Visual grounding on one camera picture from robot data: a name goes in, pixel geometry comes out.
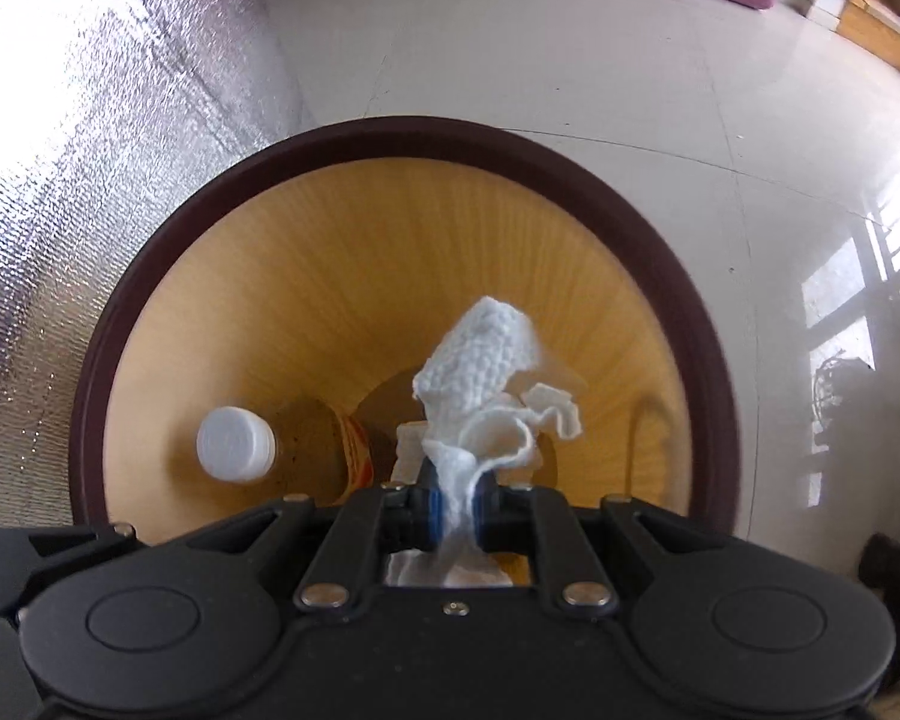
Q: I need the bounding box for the white paper tissue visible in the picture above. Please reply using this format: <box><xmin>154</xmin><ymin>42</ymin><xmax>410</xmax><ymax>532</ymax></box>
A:
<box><xmin>386</xmin><ymin>296</ymin><xmax>584</xmax><ymax>587</ymax></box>

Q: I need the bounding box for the clear plastic bottle white cap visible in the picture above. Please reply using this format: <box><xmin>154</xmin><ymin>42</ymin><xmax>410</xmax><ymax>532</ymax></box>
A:
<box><xmin>196</xmin><ymin>399</ymin><xmax>380</xmax><ymax>505</ymax></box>

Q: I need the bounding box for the yellow wastebasket with brown rim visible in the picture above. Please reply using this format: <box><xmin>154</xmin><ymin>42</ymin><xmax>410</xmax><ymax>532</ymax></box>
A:
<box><xmin>67</xmin><ymin>116</ymin><xmax>741</xmax><ymax>588</ymax></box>

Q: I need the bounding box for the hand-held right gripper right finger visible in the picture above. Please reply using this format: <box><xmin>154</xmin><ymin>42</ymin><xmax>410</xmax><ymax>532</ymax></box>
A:
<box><xmin>476</xmin><ymin>486</ymin><xmax>736</xmax><ymax>611</ymax></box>

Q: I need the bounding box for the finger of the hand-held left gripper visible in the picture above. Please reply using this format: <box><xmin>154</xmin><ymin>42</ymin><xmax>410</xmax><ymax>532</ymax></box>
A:
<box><xmin>19</xmin><ymin>523</ymin><xmax>137</xmax><ymax>578</ymax></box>

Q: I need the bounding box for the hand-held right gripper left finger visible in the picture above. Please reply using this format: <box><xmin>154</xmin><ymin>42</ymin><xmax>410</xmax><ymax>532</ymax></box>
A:
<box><xmin>187</xmin><ymin>486</ymin><xmax>443</xmax><ymax>611</ymax></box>

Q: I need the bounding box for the silver foil sheet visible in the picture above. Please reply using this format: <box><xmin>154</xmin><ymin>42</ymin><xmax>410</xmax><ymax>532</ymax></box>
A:
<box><xmin>0</xmin><ymin>0</ymin><xmax>323</xmax><ymax>530</ymax></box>

